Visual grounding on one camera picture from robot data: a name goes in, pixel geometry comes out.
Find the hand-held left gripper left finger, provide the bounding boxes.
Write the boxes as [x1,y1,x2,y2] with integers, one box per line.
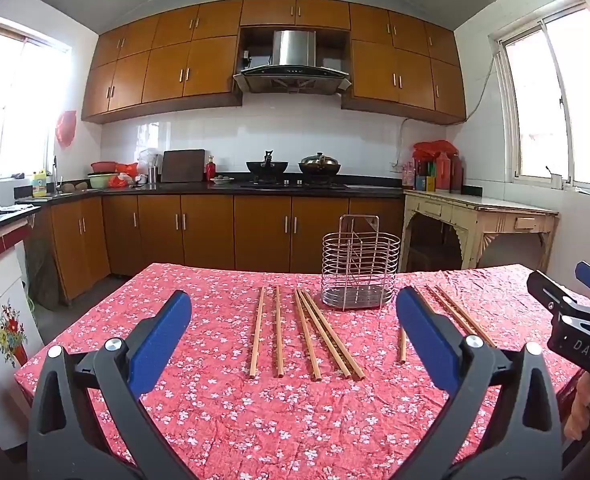
[27,289,196,480]

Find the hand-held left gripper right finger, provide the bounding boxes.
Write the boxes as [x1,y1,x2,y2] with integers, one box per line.
[395,287,563,480]

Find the metal wire utensil holder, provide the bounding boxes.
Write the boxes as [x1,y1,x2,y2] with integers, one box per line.
[321,214,402,312]

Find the set of wooden chopsticks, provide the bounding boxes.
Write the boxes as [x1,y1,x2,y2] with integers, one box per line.
[247,284,498,382]

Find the person's right hand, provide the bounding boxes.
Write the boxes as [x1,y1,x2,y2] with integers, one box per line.
[562,374,590,442]

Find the red floral tablecloth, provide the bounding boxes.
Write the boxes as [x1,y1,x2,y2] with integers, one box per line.
[14,261,590,480]

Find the cream wooden side table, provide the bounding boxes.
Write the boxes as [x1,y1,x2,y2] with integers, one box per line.
[403,188,560,273]

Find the wooden base cabinets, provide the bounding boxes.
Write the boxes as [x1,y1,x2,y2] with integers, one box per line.
[35,194,406,306]

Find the dark mesh bag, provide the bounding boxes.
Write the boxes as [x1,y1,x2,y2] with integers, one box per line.
[24,217,60,311]

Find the black kitchen countertop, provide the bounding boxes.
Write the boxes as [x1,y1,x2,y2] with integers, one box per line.
[15,180,406,206]

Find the red plastic jug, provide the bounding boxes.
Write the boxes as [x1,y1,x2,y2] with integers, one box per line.
[434,151,452,192]

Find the green basin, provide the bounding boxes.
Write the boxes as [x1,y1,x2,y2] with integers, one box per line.
[87,172,122,190]

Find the white tiled counter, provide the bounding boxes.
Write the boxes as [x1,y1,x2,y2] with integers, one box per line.
[0,205,46,453]

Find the dark wooden cutting board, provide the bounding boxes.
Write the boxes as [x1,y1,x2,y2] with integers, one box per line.
[160,149,207,184]

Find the white plastic bag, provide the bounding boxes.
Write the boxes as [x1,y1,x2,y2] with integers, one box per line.
[136,147,163,177]

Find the black gas stove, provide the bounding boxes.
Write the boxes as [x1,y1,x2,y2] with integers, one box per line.
[239,179,350,191]

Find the large red plastic bag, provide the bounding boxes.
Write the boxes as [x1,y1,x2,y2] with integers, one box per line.
[413,139,460,162]

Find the metal faucet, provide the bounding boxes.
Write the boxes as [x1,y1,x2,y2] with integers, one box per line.
[49,155,64,197]

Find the wok with metal lid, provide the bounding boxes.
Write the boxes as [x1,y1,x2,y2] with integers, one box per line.
[298,151,342,182]

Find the hanging red plastic bag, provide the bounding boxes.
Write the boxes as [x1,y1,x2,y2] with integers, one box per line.
[55,109,78,149]

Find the stainless steel range hood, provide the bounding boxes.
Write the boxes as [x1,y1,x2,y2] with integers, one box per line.
[232,30,352,95]

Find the sliding window with white frame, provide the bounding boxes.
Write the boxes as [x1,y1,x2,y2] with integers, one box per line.
[489,0,590,192]

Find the white power cable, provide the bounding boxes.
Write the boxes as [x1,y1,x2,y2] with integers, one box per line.
[399,117,416,166]

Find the black wok with handle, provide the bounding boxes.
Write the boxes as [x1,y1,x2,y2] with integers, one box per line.
[246,149,291,184]

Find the thin white cable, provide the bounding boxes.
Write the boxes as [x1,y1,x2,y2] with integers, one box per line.
[464,52,498,122]

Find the wooden wall cabinets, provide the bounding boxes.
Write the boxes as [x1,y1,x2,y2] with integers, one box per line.
[81,0,467,126]

